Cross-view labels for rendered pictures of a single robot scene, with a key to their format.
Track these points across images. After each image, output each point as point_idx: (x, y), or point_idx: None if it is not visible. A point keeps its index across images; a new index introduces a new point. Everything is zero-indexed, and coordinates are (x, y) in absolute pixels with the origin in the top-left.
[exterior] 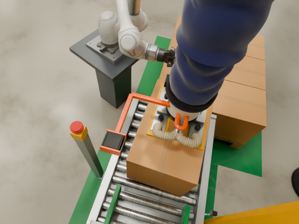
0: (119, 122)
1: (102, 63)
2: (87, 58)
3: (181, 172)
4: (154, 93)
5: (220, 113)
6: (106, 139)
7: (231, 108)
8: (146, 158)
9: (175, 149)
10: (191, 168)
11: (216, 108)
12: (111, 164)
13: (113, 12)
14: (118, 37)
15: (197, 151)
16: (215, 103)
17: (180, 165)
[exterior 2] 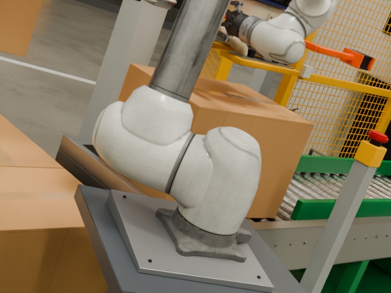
0: (346, 53)
1: (249, 243)
2: (284, 272)
3: (254, 92)
4: (224, 109)
5: (35, 143)
6: (366, 55)
7: (2, 132)
8: (288, 112)
9: (245, 95)
10: (240, 86)
11: (30, 147)
12: (295, 224)
13: (217, 129)
14: (330, 8)
15: (219, 82)
16: (19, 148)
17: (250, 92)
